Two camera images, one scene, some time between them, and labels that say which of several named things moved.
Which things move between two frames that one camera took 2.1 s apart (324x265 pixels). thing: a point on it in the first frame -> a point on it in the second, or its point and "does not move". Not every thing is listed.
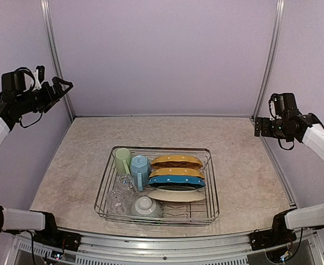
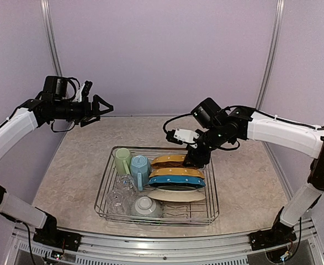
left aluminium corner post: x=46 y=5 does not move
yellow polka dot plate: x=176 y=162 does not move
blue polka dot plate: x=178 y=180 does not move
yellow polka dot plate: x=178 y=171 does not move
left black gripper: x=52 y=98 -> x=86 y=112
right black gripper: x=266 y=131 -> x=198 y=160
